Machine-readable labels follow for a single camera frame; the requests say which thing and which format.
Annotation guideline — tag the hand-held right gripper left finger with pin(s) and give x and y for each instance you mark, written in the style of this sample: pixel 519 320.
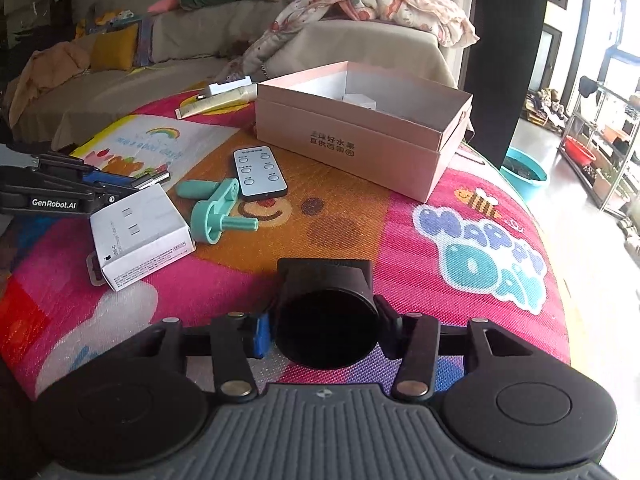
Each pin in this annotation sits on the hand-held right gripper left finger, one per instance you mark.
pixel 259 334

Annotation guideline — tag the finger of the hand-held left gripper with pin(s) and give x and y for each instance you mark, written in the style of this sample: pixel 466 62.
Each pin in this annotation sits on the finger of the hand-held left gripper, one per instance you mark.
pixel 112 198
pixel 95 174

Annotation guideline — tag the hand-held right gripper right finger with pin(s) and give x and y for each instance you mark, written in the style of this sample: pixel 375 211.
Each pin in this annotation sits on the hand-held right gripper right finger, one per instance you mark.
pixel 386 322

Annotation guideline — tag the white cardboard charger box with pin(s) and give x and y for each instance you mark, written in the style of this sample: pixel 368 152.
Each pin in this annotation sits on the white cardboard charger box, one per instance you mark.
pixel 145 240

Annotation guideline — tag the black cylindrical cap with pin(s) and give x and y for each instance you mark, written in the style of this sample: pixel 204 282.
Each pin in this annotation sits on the black cylindrical cap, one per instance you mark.
pixel 325 320

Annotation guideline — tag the grey remote control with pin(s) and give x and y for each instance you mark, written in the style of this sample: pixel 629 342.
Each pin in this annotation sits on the grey remote control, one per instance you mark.
pixel 260 175

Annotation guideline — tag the pink cardboard box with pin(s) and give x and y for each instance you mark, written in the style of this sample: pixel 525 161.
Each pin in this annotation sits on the pink cardboard box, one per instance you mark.
pixel 350 145

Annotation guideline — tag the colourful printed play mat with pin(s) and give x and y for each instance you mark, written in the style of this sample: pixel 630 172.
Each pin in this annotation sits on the colourful printed play mat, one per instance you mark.
pixel 350 230

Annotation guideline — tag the orange cloth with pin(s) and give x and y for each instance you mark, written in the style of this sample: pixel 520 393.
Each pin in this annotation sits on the orange cloth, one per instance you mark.
pixel 45 70

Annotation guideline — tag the yellow cushion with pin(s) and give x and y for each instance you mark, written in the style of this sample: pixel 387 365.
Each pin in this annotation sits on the yellow cushion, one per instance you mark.
pixel 112 47

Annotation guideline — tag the cream tube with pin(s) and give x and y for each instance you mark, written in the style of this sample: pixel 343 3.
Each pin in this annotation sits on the cream tube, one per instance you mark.
pixel 220 101

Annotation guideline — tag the white rectangular device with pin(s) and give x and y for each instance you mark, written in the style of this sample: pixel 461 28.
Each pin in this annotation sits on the white rectangular device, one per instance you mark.
pixel 227 88

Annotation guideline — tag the beige sofa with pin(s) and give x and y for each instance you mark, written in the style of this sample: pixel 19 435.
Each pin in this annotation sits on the beige sofa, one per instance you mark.
pixel 190 40

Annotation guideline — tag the dark cabinet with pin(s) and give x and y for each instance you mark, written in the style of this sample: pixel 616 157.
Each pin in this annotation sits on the dark cabinet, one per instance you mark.
pixel 30 15

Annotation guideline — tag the pink cushion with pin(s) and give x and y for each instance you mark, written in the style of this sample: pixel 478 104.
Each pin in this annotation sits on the pink cushion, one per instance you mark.
pixel 162 5

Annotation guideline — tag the teal basin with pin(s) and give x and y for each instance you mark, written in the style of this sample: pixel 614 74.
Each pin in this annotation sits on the teal basin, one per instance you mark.
pixel 522 175

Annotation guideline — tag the small white box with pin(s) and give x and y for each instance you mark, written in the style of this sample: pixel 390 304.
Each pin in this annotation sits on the small white box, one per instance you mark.
pixel 360 101

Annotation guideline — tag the red basin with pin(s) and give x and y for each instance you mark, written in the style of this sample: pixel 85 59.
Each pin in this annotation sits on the red basin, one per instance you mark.
pixel 580 150

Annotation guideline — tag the metal rack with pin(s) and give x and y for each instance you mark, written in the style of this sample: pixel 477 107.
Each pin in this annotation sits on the metal rack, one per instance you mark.
pixel 607 90

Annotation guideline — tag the pink floral blanket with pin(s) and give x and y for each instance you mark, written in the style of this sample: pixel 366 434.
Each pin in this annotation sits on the pink floral blanket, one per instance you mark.
pixel 400 0

